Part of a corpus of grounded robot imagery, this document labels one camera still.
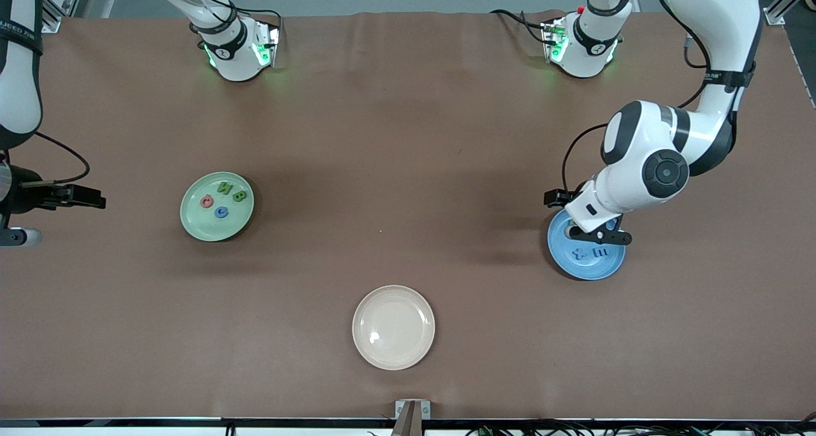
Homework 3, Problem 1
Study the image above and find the blue plate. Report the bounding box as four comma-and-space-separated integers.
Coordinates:
547, 207, 627, 281

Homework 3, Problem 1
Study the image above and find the light green plate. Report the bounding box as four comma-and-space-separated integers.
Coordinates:
180, 171, 255, 242

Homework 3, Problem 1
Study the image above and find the brown table cover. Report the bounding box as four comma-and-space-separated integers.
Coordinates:
0, 10, 816, 422

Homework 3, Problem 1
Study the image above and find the metal base connector box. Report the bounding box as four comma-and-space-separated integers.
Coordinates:
541, 17, 569, 64
252, 18, 282, 71

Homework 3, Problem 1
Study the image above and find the beige plate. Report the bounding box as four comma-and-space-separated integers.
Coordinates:
352, 285, 436, 371

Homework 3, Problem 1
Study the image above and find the aluminium frame post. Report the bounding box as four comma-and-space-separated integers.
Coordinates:
40, 0, 87, 34
762, 0, 816, 26

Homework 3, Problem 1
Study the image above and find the black base cable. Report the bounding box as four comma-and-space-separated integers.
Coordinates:
490, 8, 550, 45
191, 0, 285, 25

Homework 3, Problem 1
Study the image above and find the black cable bundle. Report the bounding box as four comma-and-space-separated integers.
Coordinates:
464, 420, 816, 436

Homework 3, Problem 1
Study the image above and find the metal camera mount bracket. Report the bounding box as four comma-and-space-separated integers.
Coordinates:
390, 400, 432, 436

